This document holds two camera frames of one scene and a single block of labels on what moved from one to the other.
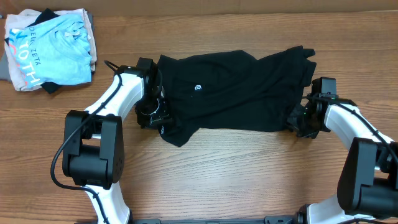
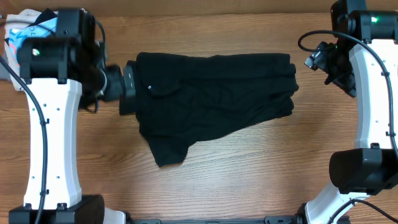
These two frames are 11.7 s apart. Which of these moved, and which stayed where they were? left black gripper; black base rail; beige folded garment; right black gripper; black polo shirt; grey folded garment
Moved: left black gripper; right black gripper; black polo shirt
Stayed: grey folded garment; black base rail; beige folded garment
